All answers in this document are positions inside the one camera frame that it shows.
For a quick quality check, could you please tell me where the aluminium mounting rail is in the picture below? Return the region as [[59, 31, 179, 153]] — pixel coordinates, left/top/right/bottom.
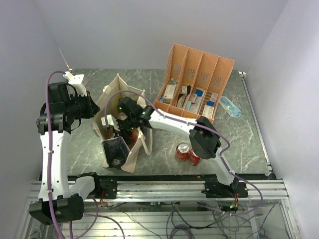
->
[[27, 180, 287, 203]]

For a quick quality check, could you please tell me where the red soda can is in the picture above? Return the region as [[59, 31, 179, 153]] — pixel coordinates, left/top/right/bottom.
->
[[188, 149, 201, 166], [127, 128, 139, 145], [175, 142, 190, 162]]

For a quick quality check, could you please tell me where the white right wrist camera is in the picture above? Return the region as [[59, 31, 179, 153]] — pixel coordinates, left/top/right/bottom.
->
[[101, 115, 119, 130]]

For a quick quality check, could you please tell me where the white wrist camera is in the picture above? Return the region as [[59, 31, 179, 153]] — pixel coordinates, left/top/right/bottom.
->
[[63, 71, 88, 97], [101, 115, 119, 130]]

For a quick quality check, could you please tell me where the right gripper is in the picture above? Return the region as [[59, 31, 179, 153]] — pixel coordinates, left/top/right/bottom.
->
[[112, 115, 138, 147]]

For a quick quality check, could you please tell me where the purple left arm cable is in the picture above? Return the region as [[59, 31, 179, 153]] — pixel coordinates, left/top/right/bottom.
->
[[45, 70, 100, 239]]

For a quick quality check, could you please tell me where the purple soda can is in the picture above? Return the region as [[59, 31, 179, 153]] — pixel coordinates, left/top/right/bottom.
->
[[117, 112, 127, 120]]

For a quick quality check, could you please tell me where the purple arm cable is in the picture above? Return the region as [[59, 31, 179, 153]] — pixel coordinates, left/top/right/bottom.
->
[[45, 70, 100, 239], [104, 90, 264, 216]]

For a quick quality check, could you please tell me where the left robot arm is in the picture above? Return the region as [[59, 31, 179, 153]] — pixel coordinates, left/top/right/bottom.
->
[[29, 82, 102, 225]]

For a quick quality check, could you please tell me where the cream canvas tote bag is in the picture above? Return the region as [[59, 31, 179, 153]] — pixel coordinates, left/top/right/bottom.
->
[[92, 75, 153, 173]]

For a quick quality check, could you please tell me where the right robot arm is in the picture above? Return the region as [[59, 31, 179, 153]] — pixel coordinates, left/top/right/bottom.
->
[[107, 97, 239, 197]]

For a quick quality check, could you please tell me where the white red medicine box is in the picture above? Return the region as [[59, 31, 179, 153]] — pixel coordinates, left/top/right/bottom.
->
[[162, 84, 177, 104]]

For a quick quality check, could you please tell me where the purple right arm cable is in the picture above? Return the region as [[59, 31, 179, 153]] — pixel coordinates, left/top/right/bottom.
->
[[104, 90, 264, 216]]

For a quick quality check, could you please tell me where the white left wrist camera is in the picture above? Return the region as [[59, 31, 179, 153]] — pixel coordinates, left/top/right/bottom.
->
[[63, 71, 88, 97]]

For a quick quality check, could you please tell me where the blue toothbrush blister pack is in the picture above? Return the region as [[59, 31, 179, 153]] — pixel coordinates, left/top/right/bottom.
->
[[219, 96, 242, 118]]

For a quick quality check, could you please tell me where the orange plastic desk organizer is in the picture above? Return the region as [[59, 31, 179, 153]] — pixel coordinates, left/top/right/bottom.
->
[[154, 44, 235, 122]]

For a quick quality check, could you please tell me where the white box right slot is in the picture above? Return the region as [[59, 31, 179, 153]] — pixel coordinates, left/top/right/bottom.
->
[[202, 105, 215, 119]]

